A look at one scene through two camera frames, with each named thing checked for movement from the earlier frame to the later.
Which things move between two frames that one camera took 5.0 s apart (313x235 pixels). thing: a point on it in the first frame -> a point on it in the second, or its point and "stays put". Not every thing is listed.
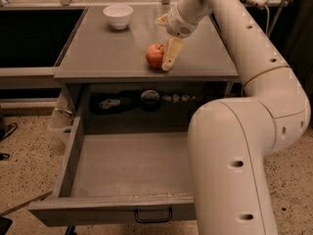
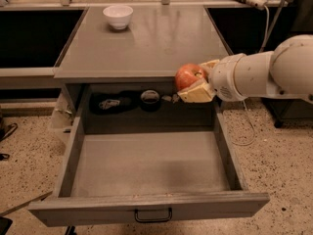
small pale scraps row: (176, 98) stays put
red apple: (155, 55) -> (187, 74)
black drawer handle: (155, 220) stays put
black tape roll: (150, 100) stays put
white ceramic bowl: (118, 15) stays put
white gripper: (176, 24) -> (224, 76)
